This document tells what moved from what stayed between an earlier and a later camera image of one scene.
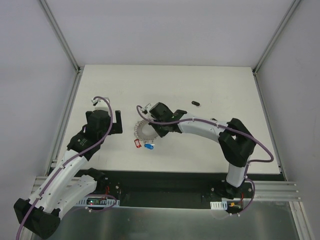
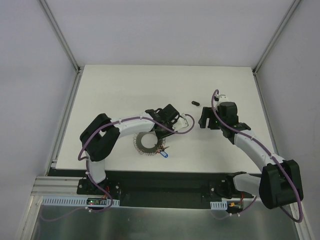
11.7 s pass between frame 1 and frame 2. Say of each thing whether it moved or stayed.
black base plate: stayed
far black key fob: stayed
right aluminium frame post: stayed
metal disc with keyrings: moved
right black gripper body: moved
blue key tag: moved
